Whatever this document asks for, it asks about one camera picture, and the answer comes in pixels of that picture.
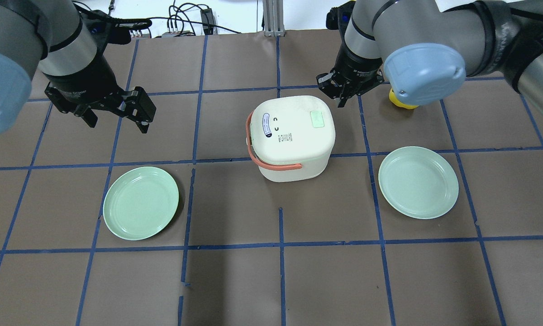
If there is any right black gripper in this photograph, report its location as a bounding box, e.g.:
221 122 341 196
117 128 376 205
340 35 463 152
316 43 385 108

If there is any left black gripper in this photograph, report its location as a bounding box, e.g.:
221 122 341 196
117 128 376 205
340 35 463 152
45 54 157 134

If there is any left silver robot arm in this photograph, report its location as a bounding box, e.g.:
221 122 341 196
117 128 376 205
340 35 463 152
0 0 156 134

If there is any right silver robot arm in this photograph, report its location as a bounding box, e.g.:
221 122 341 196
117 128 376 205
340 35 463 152
316 0 543 107

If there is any yellow toy bell pepper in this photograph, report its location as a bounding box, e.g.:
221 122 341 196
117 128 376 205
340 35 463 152
389 88 418 110

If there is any left green plate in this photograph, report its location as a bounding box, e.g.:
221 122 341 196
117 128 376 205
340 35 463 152
102 166 179 241

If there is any green plate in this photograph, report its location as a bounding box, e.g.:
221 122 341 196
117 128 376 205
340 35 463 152
102 166 179 241
378 146 459 220

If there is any black usb hub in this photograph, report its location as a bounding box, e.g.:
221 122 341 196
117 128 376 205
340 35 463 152
129 29 195 39

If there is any right green plate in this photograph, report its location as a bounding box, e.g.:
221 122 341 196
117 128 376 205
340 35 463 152
378 146 459 220

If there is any black power adapter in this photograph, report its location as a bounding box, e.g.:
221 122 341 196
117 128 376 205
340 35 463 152
200 8 215 35

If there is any brown paper table mat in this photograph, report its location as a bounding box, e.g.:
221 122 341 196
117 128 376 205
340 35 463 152
0 30 543 326

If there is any white rice cooker orange handle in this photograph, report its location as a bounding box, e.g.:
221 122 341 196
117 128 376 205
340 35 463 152
246 95 336 183

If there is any aluminium frame post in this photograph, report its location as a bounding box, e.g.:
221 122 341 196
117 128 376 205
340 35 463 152
262 0 286 37

